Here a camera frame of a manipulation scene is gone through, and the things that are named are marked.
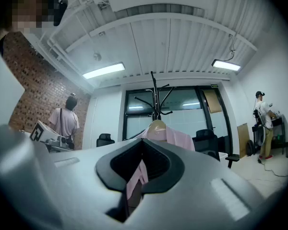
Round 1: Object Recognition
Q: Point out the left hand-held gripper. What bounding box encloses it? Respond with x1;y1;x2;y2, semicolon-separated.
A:
30;120;75;153

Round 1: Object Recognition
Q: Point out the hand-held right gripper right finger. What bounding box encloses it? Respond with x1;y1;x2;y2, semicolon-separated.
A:
124;138;276;230

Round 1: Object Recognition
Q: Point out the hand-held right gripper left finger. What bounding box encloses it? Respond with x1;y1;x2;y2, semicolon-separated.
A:
0;123;144;230

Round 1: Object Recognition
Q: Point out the pink shirt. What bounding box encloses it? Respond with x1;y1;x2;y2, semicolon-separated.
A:
126;125;196;201

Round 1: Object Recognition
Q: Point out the wooden clothes hanger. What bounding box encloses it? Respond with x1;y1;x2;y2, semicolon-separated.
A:
147;119;168;142

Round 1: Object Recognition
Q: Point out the black mesh office chair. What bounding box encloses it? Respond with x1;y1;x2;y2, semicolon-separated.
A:
192;129;221;162

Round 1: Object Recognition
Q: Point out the person's shirt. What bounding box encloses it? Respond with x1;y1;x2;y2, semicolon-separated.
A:
0;34;26;130

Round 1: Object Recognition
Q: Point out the black backpack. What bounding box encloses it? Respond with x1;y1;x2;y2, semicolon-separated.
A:
246;139;255;157

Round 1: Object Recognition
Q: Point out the leaning cardboard sheet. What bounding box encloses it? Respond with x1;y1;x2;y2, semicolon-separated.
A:
237;123;251;159

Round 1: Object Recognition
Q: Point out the black-framed glass partition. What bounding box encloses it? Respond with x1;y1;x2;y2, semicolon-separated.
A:
122;85;234;158

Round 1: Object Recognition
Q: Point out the long ceiling light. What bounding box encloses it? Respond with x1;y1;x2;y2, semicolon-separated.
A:
82;61;125;79
211;58;241;71

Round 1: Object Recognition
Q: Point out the white shell backpack device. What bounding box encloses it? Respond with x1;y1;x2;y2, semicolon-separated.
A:
256;126;267;146

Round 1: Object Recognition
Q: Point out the cardboard sheet on door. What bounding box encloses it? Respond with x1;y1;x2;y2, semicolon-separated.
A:
203;89;223;114

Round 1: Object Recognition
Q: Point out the black coat rack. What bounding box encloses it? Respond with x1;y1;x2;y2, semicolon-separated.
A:
134;71;176;122

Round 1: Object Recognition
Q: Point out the person's head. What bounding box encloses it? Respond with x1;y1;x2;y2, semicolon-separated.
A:
0;0;60;35

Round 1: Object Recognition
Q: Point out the black floor cable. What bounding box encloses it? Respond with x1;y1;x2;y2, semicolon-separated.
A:
257;158;288;177

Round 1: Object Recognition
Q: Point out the black head-worn camera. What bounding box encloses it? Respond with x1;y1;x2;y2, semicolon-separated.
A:
53;0;69;27

